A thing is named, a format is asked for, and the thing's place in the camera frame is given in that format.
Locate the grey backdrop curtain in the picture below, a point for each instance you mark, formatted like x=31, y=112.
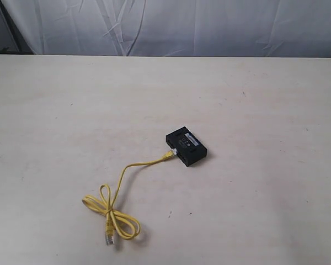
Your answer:
x=167, y=28

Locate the black network switch box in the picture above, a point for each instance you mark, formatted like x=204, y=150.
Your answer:
x=188, y=148

